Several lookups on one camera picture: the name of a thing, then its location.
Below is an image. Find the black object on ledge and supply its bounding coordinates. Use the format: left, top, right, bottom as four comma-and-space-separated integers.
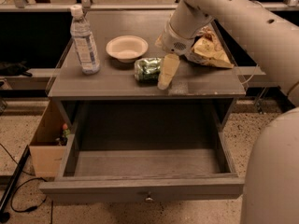
0, 61, 32, 77

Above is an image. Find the clear plastic water bottle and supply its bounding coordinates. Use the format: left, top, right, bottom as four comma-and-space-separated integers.
70, 5, 100, 75

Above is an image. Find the cardboard box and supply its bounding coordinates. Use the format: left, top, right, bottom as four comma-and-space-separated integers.
29, 102, 65, 177

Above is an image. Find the white cable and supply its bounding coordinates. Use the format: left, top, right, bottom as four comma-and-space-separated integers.
241, 64, 260, 86

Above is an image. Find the black bar on floor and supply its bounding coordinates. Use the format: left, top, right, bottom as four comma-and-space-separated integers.
0, 147, 30, 224

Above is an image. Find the metal drawer knob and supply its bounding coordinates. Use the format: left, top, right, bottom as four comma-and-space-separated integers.
145, 192, 154, 203

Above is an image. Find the open grey top drawer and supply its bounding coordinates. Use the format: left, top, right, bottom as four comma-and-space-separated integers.
40, 100, 244, 203

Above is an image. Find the brown yellow chip bag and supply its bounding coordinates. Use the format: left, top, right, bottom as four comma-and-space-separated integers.
185, 26, 234, 69

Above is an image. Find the green bottle in box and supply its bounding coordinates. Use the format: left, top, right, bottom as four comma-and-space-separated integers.
56, 123, 70, 146

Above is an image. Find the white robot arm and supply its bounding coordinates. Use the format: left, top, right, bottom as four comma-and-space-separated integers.
160, 0, 299, 224

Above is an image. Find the white paper bowl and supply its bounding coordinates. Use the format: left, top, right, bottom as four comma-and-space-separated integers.
106, 35, 149, 63

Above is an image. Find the black floor cable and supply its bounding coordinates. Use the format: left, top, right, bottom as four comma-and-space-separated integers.
0, 143, 49, 214

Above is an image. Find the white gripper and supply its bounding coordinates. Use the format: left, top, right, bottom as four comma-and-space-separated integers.
155, 22, 196, 90

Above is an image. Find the green soda can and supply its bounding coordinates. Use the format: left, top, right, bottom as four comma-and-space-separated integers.
134, 58, 162, 83

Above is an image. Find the grey cabinet with top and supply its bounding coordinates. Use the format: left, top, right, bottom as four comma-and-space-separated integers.
45, 8, 247, 133

